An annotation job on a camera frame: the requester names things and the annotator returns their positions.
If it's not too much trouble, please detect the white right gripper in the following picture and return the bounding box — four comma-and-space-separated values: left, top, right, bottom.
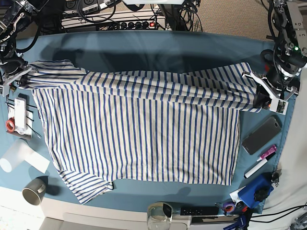
0, 65, 33, 96

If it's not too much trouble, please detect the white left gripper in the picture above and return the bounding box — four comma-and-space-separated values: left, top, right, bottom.
242, 71, 298, 115

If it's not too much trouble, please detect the blue white striped T-shirt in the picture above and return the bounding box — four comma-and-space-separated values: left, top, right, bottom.
25, 59, 263, 205

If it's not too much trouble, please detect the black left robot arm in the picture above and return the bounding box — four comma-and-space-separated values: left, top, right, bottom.
19, 44, 307, 117

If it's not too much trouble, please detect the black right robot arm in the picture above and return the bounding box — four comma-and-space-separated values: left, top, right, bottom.
0, 0, 47, 97

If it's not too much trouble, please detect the white plastic screw box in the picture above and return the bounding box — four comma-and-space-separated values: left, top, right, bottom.
14, 97, 27, 135

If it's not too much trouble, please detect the smartphone in clear case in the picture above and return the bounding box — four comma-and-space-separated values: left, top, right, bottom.
242, 116, 282, 155

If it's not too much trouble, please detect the red tape roll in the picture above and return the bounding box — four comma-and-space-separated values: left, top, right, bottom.
5, 117, 15, 133

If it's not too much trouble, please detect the pink marker pen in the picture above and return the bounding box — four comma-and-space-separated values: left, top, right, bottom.
257, 144, 277, 162

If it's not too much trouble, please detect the white board marker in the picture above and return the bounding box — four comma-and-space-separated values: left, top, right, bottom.
244, 153, 276, 179

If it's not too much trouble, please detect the translucent white plastic cup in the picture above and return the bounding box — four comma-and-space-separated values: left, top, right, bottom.
0, 138, 34, 173

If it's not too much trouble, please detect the blue clamp tool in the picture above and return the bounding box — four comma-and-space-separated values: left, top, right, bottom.
237, 172, 274, 209

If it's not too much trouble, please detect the grey metal mug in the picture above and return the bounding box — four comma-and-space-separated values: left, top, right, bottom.
22, 178, 47, 206

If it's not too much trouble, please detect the purple tape roll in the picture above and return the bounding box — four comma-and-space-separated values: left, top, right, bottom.
223, 202, 236, 214

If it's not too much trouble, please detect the black power strip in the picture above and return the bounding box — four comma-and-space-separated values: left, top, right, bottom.
97, 21, 158, 31

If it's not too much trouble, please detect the black remote control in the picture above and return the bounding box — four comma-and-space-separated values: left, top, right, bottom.
180, 207, 219, 216

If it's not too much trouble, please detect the clear glass jar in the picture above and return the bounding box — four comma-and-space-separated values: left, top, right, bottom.
147, 202, 173, 230

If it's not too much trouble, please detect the black cable tie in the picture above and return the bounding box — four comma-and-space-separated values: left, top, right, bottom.
26, 122, 42, 139

